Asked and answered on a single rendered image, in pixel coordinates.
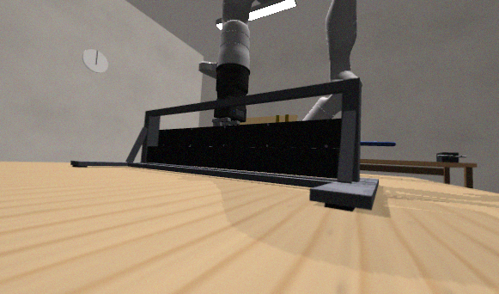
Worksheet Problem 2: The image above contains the black metal rack frame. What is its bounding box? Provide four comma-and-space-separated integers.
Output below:
70, 77, 379, 211

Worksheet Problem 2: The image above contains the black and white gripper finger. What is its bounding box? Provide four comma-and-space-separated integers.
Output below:
212, 118, 231, 126
222, 120, 240, 126

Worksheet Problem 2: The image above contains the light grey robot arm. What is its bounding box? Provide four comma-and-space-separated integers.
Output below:
220, 0, 357, 120

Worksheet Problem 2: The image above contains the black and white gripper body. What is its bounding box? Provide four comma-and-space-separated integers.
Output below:
198, 42, 250, 122

